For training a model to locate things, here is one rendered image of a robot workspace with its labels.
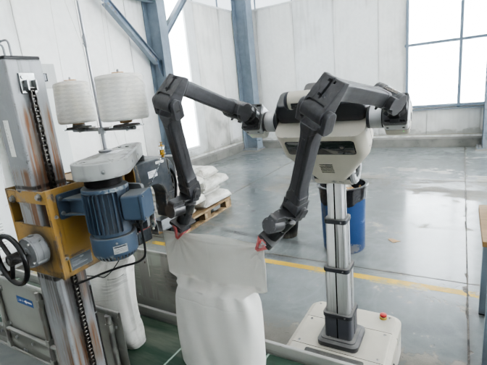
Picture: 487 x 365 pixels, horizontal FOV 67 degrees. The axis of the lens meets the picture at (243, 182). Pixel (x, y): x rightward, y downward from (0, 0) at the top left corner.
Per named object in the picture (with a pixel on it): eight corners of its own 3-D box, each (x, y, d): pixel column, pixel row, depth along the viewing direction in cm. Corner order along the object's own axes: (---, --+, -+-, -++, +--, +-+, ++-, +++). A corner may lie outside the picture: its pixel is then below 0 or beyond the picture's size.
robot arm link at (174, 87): (180, 71, 118) (160, 66, 123) (168, 112, 120) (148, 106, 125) (254, 105, 155) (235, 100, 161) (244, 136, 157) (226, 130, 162)
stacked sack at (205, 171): (220, 174, 521) (219, 164, 517) (203, 182, 485) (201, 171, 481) (183, 172, 555) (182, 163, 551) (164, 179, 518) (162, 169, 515)
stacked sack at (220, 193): (233, 197, 533) (232, 187, 529) (206, 211, 478) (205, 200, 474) (209, 195, 555) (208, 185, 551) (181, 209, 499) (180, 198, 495)
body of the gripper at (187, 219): (168, 224, 153) (172, 210, 149) (184, 215, 161) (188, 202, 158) (180, 232, 151) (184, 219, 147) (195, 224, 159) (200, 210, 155)
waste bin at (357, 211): (374, 238, 378) (373, 177, 363) (363, 260, 336) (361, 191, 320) (328, 233, 403) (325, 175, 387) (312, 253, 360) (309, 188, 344)
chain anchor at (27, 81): (42, 92, 118) (38, 72, 117) (27, 93, 114) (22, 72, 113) (36, 93, 120) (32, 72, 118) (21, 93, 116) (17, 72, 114)
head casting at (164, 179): (180, 211, 175) (172, 149, 168) (143, 229, 155) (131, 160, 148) (135, 206, 190) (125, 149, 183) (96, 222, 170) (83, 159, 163)
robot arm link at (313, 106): (345, 80, 92) (315, 64, 97) (319, 129, 98) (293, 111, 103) (410, 95, 124) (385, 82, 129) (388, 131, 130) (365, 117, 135)
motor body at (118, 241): (149, 248, 130) (138, 179, 124) (115, 267, 118) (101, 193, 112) (119, 243, 138) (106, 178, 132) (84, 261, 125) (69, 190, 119)
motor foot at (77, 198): (107, 211, 128) (103, 187, 126) (77, 222, 118) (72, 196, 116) (90, 208, 133) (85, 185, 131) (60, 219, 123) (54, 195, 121)
